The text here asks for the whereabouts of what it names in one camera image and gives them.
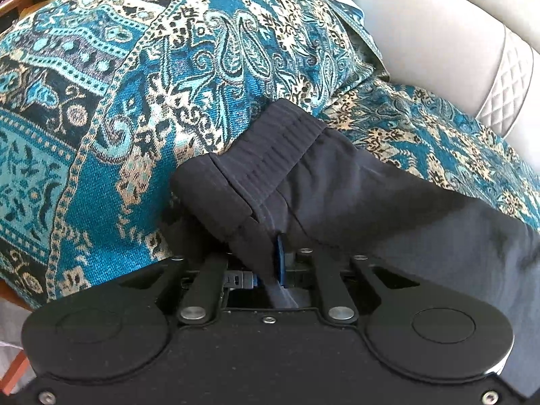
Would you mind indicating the orange wooden bar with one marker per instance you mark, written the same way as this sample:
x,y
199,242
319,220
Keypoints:
x,y
16,369

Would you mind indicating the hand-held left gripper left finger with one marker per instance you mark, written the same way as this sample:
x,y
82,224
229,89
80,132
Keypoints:
x,y
206,287

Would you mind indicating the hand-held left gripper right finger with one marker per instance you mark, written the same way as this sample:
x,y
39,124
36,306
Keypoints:
x,y
282,261

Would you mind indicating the beige leather sofa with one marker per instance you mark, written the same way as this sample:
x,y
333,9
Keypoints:
x,y
438,21

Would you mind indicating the blue paisley patterned blanket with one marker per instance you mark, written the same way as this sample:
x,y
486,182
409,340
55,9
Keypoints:
x,y
139,105

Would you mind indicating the dark grey pants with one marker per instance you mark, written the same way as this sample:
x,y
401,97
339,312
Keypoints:
x,y
363,185

